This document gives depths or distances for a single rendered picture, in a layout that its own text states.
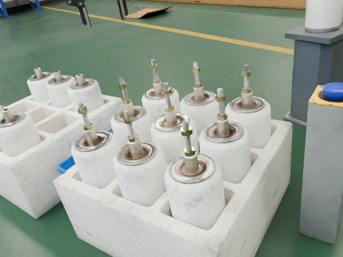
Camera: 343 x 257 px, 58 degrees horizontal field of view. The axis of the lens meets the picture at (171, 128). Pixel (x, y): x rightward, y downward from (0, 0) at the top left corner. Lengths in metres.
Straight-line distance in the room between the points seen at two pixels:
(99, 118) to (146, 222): 0.48
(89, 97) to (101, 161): 0.37
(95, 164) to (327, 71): 0.69
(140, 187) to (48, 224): 0.39
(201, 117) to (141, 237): 0.29
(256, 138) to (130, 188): 0.29
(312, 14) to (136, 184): 0.68
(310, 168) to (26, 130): 0.66
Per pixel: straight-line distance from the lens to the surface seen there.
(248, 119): 0.65
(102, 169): 0.63
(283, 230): 0.75
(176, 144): 0.62
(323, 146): 0.59
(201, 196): 0.49
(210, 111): 0.70
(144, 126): 0.69
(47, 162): 0.88
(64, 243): 0.83
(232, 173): 0.59
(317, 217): 0.70
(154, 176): 0.56
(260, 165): 0.62
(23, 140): 0.87
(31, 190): 0.89
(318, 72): 0.99
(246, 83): 0.66
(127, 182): 0.56
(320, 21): 0.98
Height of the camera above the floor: 0.56
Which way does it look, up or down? 30 degrees down
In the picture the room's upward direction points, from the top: 10 degrees counter-clockwise
